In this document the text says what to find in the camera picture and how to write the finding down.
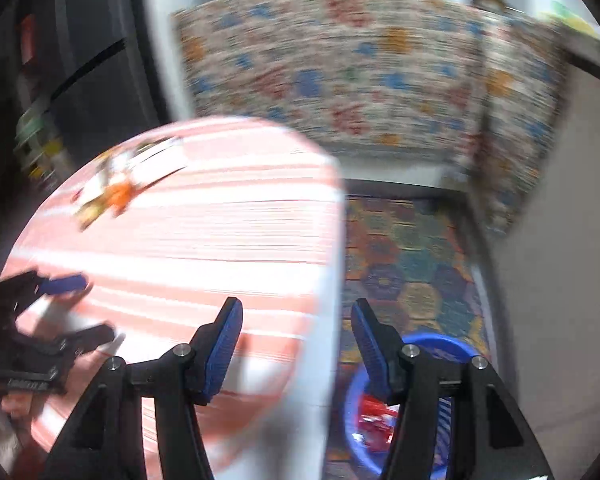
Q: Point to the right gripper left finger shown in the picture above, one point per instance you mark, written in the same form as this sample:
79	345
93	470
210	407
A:
103	436

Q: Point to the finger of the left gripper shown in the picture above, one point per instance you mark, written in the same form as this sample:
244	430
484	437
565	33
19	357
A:
85	341
63	285

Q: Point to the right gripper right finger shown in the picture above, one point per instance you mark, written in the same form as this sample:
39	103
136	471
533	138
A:
490	438

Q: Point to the orange clear plastic wrapper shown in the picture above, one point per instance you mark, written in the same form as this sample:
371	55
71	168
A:
123	173

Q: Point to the red plastic bag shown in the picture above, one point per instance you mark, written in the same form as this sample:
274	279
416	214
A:
375	424

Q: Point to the blue plastic trash basket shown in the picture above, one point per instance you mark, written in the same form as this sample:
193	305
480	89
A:
422	439

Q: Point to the person's left hand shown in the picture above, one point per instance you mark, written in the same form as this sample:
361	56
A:
15	414

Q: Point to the striped pink white tablecloth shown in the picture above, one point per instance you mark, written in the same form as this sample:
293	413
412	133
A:
256	213

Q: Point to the white storage rack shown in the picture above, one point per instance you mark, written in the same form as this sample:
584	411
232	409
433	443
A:
39	149

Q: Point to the colourful hexagon floor mat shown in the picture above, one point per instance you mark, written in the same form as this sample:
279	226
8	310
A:
406	259

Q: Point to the black refrigerator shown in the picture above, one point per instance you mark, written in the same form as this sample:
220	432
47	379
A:
91	65

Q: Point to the patterned fu character cloth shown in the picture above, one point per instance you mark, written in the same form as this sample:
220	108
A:
427	79

